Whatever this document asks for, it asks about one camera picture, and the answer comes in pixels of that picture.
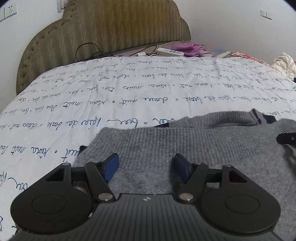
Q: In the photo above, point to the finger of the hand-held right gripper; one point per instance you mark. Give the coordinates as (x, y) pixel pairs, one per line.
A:
(286, 138)

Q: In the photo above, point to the floral cloth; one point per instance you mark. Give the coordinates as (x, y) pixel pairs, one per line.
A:
(245, 57)

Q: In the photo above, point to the purple cloth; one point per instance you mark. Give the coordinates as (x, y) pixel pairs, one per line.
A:
(189, 48)

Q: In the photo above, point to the white wall switch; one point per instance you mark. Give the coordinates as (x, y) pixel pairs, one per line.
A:
(266, 14)

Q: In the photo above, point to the white power strip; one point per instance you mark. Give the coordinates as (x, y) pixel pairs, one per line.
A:
(170, 52)

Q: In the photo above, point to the olive padded headboard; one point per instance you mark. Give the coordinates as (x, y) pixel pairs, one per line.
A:
(104, 27)

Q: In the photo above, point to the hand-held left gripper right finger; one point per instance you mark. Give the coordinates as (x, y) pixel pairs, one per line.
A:
(182, 168)

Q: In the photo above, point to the grey sweater with navy sleeves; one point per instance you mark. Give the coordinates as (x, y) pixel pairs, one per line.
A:
(161, 143)

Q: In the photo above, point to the white quilt with script print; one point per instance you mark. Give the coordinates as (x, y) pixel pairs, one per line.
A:
(115, 92)

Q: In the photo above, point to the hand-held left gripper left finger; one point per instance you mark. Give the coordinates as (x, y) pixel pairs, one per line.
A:
(111, 166)

